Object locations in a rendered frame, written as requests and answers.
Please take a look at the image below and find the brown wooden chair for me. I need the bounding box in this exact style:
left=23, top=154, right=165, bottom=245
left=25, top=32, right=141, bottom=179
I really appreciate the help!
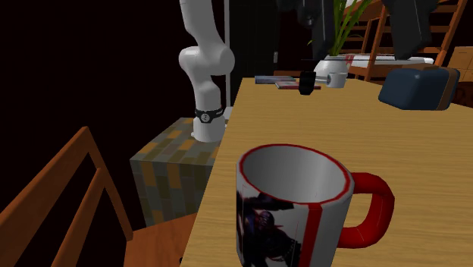
left=0, top=125, right=199, bottom=267

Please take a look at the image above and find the wooden table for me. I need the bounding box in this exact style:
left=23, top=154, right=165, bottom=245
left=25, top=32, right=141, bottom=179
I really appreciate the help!
left=179, top=75, right=473, bottom=267

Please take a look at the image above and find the black cup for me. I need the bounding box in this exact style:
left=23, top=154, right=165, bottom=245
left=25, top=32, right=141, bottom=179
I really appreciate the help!
left=298, top=71, right=317, bottom=96

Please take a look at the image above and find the light wooden box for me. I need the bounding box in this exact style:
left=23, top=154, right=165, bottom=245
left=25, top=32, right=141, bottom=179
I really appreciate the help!
left=446, top=46, right=473, bottom=83

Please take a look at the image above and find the white mug with red handle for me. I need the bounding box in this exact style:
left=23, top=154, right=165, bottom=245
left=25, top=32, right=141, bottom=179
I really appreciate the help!
left=235, top=143, right=396, bottom=267

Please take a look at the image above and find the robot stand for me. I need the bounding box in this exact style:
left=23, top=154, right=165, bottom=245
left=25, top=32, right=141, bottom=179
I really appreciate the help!
left=129, top=117, right=230, bottom=228

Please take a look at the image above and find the red book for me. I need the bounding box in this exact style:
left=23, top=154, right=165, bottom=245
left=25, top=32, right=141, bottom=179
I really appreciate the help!
left=274, top=81, right=321, bottom=91

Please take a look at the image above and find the white upright pole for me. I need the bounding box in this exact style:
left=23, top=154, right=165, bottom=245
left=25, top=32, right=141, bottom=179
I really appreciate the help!
left=222, top=0, right=234, bottom=119

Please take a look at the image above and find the green plant in white pot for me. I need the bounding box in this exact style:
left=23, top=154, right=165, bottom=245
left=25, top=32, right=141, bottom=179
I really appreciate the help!
left=307, top=0, right=374, bottom=77

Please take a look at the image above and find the blue rounded box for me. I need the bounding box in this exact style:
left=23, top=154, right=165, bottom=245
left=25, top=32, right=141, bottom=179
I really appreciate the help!
left=377, top=65, right=462, bottom=112

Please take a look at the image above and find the grey blue book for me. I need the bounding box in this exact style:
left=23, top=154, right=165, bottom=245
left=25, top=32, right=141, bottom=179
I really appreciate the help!
left=255, top=75, right=297, bottom=85

